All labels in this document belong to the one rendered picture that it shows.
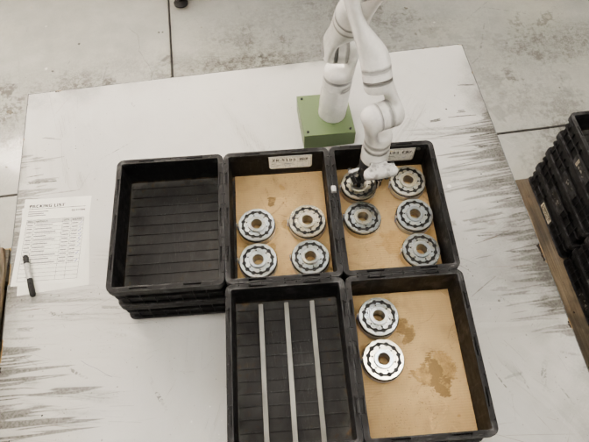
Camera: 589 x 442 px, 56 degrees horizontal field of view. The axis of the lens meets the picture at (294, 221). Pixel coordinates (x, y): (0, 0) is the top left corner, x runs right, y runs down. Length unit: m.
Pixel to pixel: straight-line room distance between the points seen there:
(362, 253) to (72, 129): 1.10
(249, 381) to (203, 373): 0.20
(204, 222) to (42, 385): 0.62
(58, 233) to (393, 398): 1.11
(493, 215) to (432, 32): 1.68
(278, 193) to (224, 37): 1.75
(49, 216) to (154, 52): 1.56
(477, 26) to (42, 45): 2.41
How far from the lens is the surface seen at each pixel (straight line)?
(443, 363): 1.48
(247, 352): 1.46
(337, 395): 1.43
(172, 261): 1.57
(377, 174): 1.46
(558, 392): 1.70
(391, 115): 1.35
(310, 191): 1.63
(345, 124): 1.86
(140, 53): 3.26
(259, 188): 1.64
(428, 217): 1.60
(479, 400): 1.43
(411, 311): 1.51
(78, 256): 1.81
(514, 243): 1.82
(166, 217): 1.64
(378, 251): 1.56
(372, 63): 1.30
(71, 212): 1.89
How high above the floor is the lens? 2.23
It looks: 62 degrees down
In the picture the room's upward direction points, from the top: 2 degrees counter-clockwise
